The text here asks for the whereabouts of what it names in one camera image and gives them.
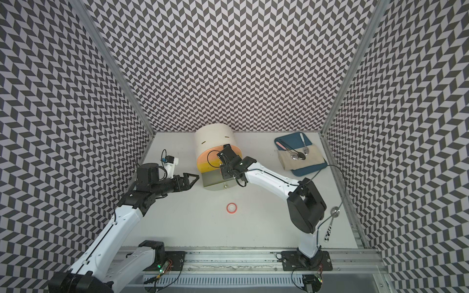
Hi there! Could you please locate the white round drawer cabinet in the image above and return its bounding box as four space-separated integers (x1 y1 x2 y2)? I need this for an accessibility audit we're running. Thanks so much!
193 123 243 191

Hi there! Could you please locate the red tape roll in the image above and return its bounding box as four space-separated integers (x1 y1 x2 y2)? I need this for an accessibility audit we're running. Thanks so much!
226 203 238 214

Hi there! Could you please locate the white handled spoon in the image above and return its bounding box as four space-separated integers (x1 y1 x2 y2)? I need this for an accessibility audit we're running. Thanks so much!
300 133 310 156

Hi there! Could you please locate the yellow drawer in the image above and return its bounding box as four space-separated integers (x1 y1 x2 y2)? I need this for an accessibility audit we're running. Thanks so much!
197 161 222 173

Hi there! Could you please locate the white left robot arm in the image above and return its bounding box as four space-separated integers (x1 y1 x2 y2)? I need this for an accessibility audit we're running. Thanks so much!
48 163 200 293

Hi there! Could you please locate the pink handled spoon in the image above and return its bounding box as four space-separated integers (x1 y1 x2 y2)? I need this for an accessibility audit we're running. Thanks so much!
276 142 299 161

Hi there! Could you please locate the grey bottom drawer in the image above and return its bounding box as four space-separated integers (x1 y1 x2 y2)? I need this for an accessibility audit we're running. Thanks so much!
202 169 236 191

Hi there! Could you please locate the beige folded cloth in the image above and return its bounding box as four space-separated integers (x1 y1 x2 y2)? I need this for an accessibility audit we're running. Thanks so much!
277 145 326 170

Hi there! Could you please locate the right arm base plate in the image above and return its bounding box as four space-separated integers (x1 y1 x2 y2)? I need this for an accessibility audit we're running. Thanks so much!
279 250 333 272

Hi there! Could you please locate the teal tray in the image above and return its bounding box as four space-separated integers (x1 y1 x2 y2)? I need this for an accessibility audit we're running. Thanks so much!
274 132 327 177

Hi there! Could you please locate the aluminium front rail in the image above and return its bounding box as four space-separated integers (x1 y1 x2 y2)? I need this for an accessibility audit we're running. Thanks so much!
78 247 389 275

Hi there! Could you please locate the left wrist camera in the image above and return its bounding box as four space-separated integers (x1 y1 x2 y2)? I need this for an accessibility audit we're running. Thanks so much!
162 156 179 179

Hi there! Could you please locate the orange top drawer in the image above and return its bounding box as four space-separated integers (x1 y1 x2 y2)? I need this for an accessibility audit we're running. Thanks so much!
197 145 225 165

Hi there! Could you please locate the black handled spoon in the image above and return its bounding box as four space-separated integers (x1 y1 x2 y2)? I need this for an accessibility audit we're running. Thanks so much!
279 140 306 160

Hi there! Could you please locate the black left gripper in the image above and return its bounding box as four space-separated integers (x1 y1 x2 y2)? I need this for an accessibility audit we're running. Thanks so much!
151 173 199 198

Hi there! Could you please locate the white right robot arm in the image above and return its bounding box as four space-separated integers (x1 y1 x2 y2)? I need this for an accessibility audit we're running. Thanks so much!
217 144 327 259

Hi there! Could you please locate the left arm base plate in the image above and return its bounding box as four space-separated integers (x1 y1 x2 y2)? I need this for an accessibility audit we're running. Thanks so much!
143 251 186 272

